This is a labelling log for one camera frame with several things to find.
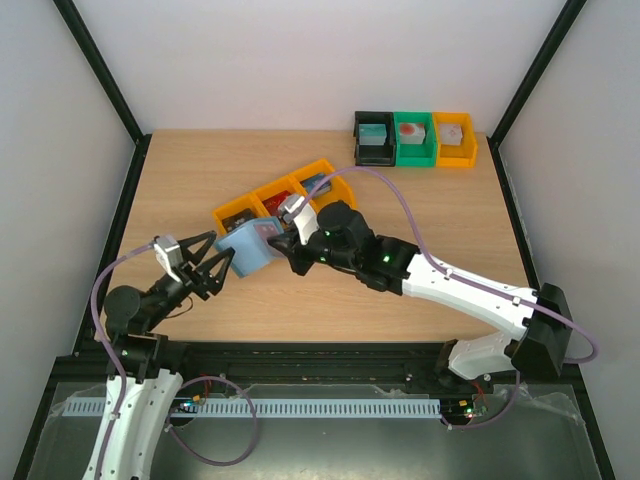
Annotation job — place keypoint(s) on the green storage bin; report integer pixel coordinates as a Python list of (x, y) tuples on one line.
[(423, 155)]

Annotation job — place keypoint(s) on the blue credit card stack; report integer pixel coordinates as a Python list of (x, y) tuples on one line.
[(317, 180)]

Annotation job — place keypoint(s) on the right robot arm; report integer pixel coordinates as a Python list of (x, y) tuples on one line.
[(528, 338)]

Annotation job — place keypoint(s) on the yellow bin with red cards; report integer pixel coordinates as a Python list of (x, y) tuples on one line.
[(268, 197)]

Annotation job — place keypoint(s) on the red credit card stack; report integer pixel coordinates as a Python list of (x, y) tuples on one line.
[(273, 203)]

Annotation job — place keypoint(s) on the grey card deck in green bin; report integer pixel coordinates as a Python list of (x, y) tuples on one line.
[(411, 133)]

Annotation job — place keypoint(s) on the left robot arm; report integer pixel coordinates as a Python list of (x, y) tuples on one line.
[(134, 412)]

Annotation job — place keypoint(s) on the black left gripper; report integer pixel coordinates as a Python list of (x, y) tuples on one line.
[(201, 280)]

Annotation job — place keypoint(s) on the black credit card stack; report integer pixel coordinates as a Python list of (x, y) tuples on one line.
[(233, 222)]

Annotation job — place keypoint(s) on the black frame post right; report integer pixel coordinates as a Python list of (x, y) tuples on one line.
[(552, 42)]

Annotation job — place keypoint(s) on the black frame post left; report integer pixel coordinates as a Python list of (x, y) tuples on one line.
[(93, 56)]

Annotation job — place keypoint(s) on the light blue cable duct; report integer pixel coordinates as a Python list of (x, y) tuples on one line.
[(403, 408)]

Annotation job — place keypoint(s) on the orange storage bin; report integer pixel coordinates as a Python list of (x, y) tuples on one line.
[(463, 156)]

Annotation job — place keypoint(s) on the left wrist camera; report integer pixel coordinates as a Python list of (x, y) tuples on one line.
[(168, 254)]

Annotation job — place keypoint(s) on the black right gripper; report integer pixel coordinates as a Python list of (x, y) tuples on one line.
[(296, 251)]

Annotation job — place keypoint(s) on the black storage bin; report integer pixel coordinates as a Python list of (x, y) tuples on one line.
[(375, 156)]

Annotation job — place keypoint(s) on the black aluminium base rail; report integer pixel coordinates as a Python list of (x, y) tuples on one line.
[(413, 367)]

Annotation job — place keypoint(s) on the black frame post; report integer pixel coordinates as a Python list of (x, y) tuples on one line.
[(552, 42), (93, 56)]

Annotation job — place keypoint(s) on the yellow bin with blue cards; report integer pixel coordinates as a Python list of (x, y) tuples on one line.
[(339, 189)]

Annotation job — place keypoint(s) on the grey deck in orange bin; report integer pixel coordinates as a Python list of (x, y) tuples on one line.
[(451, 134)]

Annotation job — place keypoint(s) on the teal card deck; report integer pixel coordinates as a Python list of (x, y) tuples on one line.
[(372, 134)]

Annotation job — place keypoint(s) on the blue card holder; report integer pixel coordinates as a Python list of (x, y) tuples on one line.
[(251, 254)]

